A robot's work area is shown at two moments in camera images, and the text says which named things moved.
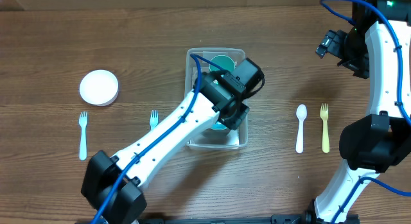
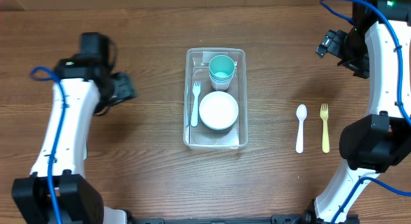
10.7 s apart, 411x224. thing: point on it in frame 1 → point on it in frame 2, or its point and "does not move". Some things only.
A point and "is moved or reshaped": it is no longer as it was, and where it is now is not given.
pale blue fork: (153, 119) is moved or reshaped
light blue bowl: (219, 126) does not move
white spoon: (301, 113) does not move
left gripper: (235, 117) → (123, 90)
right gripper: (329, 45) does not move
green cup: (223, 61) does not move
